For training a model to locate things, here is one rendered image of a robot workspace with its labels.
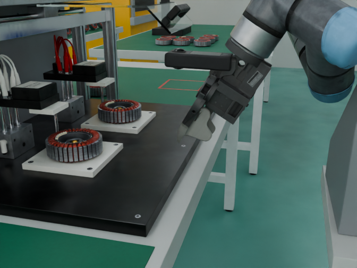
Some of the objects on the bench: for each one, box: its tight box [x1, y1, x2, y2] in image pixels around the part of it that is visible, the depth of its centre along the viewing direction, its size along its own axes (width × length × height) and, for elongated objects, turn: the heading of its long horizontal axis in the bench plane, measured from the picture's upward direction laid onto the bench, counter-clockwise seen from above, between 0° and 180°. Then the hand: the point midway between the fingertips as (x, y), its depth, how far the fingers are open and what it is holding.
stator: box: [97, 99, 141, 123], centre depth 103 cm, size 11×11×4 cm
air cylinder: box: [0, 122, 35, 159], centre depth 85 cm, size 5×8×6 cm
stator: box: [45, 128, 103, 162], centre depth 81 cm, size 11×11×4 cm
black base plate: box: [0, 98, 215, 237], centre depth 94 cm, size 47×64×2 cm
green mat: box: [73, 64, 209, 106], centre depth 158 cm, size 94×61×1 cm, turn 76°
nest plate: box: [81, 111, 156, 134], centre depth 104 cm, size 15×15×1 cm
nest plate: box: [22, 141, 123, 178], centre depth 82 cm, size 15×15×1 cm
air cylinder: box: [57, 95, 85, 123], centre depth 107 cm, size 5×8×6 cm
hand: (178, 134), depth 75 cm, fingers closed
